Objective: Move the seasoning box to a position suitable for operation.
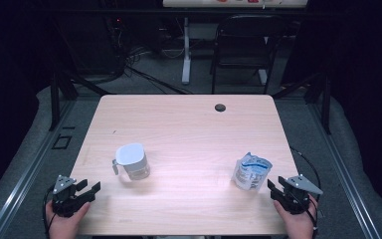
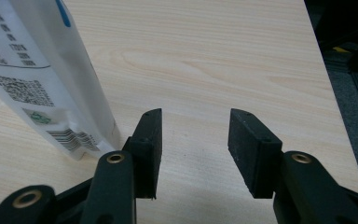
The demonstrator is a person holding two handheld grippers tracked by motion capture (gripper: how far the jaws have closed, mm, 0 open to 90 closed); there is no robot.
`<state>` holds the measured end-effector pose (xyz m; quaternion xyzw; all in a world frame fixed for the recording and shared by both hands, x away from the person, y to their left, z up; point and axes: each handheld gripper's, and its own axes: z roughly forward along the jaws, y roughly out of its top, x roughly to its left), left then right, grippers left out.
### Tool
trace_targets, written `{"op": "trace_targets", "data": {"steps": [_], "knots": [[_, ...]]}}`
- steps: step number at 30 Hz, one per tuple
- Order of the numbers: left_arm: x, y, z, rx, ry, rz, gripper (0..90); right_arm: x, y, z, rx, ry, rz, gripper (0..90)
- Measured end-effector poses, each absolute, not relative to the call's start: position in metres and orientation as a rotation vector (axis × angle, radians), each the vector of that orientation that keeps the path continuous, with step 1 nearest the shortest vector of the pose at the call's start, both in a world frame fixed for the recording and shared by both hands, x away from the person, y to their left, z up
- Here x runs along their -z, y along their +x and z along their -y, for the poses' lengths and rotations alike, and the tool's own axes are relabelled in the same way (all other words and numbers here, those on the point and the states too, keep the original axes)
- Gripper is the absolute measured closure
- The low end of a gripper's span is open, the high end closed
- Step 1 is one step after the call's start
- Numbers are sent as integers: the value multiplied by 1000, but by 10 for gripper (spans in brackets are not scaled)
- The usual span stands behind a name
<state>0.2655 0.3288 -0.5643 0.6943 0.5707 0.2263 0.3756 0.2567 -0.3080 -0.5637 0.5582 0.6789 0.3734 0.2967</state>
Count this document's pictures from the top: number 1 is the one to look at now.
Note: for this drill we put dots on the person's right hand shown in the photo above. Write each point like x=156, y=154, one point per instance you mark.
x=300, y=227

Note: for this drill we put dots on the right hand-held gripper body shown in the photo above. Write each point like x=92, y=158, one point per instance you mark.
x=295, y=199

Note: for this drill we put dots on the black metal stand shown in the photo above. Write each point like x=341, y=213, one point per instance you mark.
x=55, y=99
x=326, y=106

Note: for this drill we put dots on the dark equipment cabinet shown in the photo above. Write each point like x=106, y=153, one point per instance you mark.
x=93, y=43

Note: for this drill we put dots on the glass jar with white lid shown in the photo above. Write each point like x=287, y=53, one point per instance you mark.
x=132, y=159

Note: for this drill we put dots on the black table grommet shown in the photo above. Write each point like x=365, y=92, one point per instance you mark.
x=220, y=107

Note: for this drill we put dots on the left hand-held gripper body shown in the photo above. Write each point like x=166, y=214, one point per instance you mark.
x=65, y=199

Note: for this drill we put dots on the aluminium floor rail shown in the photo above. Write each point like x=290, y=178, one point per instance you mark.
x=344, y=172
x=26, y=182

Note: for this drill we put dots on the white desk leg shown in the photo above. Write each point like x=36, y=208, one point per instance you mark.
x=263, y=76
x=186, y=59

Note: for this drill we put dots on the person's left hand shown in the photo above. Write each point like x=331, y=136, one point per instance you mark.
x=64, y=227

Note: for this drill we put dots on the black folding chair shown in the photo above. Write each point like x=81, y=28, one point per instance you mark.
x=245, y=49

